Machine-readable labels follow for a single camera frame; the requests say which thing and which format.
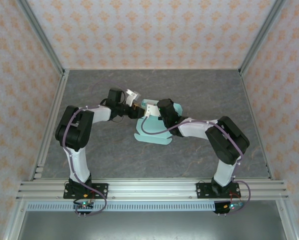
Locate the teal paper box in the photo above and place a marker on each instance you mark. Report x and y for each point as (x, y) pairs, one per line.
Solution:
(154, 140)

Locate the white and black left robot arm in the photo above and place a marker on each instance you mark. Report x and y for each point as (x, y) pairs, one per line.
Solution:
(77, 162)

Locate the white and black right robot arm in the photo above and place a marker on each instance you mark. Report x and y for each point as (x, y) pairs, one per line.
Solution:
(224, 172)

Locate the left circuit board with LEDs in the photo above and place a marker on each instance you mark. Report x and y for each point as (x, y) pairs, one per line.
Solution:
(84, 205)

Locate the circuit board with leds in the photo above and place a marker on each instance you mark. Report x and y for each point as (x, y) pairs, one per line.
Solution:
(84, 205)
(230, 207)

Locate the right circuit board with LEDs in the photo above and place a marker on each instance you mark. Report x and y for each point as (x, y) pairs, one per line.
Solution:
(230, 207)

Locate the aluminium side rail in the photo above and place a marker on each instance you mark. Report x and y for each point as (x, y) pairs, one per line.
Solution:
(57, 100)
(249, 100)

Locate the aluminium mounting rail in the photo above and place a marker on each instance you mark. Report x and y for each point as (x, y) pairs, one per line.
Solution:
(152, 188)

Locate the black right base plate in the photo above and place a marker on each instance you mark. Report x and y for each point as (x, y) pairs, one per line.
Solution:
(203, 190)

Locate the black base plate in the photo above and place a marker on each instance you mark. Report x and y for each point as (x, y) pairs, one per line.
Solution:
(100, 191)
(203, 190)

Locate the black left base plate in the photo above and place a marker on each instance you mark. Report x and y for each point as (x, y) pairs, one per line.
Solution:
(100, 191)

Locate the aluminium frame post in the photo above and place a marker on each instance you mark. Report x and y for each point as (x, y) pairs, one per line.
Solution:
(261, 37)
(42, 37)

